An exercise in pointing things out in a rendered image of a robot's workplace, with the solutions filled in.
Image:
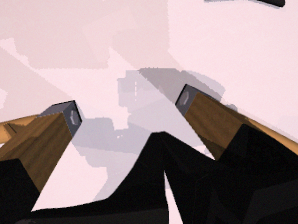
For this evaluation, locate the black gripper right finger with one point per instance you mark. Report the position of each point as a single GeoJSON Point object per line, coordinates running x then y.
{"type": "Point", "coordinates": [208, 192]}

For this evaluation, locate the black bent bar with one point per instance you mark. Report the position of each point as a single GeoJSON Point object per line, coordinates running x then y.
{"type": "Point", "coordinates": [278, 3]}

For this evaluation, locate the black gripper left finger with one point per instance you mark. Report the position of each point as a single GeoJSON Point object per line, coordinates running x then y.
{"type": "Point", "coordinates": [139, 199]}

